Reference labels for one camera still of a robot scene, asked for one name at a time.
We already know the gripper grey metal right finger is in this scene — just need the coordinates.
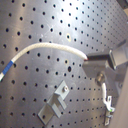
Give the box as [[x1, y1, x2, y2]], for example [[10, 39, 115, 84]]
[[87, 49, 116, 70]]

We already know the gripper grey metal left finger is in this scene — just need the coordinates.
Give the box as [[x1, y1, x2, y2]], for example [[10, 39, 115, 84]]
[[81, 60, 122, 87]]

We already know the white braided cable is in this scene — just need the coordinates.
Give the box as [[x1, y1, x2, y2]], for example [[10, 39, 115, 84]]
[[0, 41, 117, 113]]

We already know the small grey clip fixture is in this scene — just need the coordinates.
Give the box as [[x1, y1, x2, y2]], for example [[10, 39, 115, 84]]
[[104, 96, 115, 126]]

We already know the grey cable clip fixture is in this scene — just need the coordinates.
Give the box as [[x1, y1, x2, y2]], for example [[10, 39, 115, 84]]
[[38, 81, 70, 125]]

